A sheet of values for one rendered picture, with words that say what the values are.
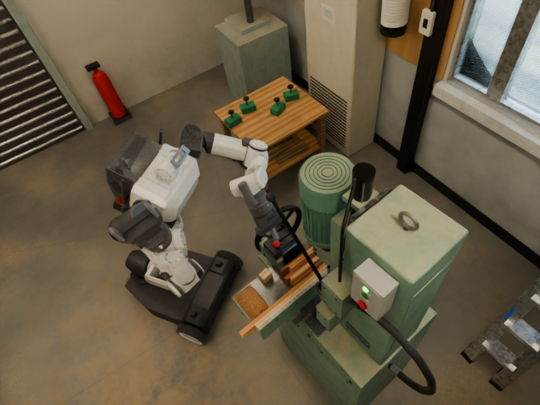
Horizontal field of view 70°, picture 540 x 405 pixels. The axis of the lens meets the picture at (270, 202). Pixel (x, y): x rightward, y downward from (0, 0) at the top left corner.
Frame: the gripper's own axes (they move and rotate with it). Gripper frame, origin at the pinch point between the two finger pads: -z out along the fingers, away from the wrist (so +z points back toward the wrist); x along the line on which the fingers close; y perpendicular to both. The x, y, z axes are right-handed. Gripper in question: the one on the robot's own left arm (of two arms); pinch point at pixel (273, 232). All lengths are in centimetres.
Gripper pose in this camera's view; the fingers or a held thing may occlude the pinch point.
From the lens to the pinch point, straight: 153.5
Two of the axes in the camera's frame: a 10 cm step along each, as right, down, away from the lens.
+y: 4.8, 2.0, -8.5
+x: -7.8, 5.5, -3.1
